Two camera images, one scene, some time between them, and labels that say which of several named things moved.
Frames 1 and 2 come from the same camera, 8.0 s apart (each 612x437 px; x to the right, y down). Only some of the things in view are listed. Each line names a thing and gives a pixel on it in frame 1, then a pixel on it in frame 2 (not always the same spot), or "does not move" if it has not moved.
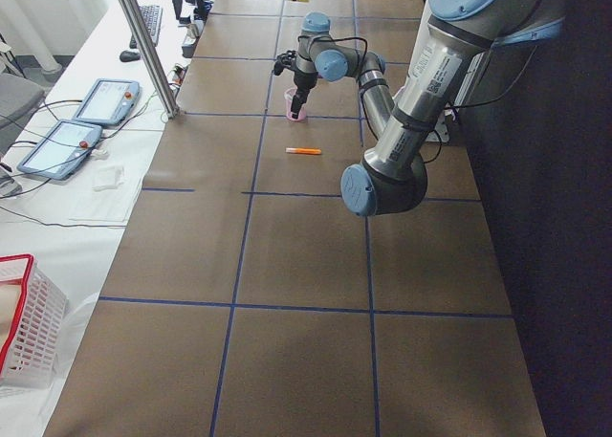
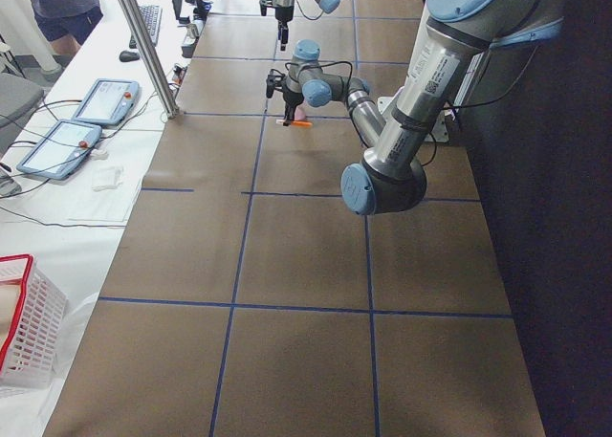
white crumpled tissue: [108, 178] does not move
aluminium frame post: [164, 91] does not move
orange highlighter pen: [309, 151] → [300, 124]
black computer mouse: [129, 55] does not move
